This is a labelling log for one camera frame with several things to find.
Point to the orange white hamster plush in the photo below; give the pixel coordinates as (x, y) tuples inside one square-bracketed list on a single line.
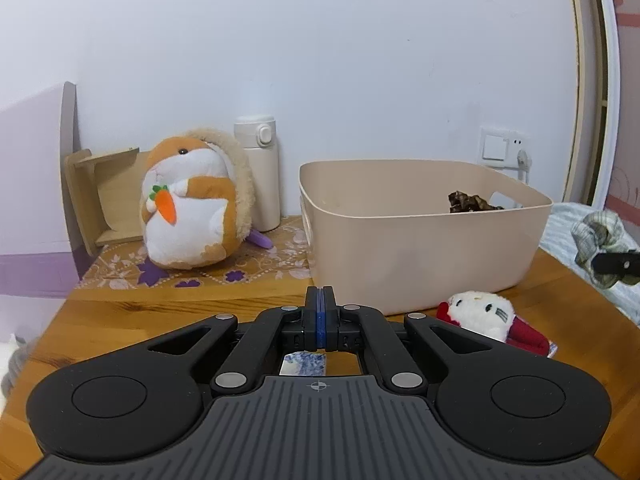
[(192, 210)]

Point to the white patterned bedding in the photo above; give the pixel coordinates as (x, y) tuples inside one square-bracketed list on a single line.
[(10, 360)]

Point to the striped light green blanket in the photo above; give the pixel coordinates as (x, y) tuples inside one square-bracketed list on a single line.
[(560, 232)]

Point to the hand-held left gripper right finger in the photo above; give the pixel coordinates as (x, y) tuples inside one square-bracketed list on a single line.
[(328, 320)]

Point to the cream thermos bottle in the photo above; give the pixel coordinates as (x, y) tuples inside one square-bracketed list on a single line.
[(262, 175)]

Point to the dark brown satin scrunchie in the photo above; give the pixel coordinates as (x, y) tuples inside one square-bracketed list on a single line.
[(470, 202)]

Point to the wooden stand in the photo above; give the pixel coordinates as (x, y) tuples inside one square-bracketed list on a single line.
[(115, 195)]

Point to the blue white patterned tin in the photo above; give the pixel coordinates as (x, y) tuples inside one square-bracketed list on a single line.
[(302, 364)]

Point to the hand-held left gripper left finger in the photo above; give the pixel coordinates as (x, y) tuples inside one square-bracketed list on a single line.
[(312, 320)]

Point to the purple stick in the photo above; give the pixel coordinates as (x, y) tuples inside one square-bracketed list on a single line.
[(261, 239)]

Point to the white wall switch socket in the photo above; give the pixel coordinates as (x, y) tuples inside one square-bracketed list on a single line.
[(495, 146)]

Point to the beige plastic storage container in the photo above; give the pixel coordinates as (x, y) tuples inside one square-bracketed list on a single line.
[(425, 255)]

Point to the green plaid scrunchie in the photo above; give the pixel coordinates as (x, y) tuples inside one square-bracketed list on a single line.
[(597, 230)]

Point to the white purple headboard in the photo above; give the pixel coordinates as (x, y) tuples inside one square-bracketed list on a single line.
[(30, 185)]

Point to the small white red plush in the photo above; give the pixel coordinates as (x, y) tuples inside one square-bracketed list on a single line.
[(480, 312)]

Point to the white wooden door frame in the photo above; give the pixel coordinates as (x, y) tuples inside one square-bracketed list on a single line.
[(595, 85)]

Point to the floral table mat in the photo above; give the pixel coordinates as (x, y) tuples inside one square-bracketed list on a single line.
[(260, 265)]

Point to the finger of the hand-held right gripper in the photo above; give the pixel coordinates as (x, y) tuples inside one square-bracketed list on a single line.
[(620, 262)]

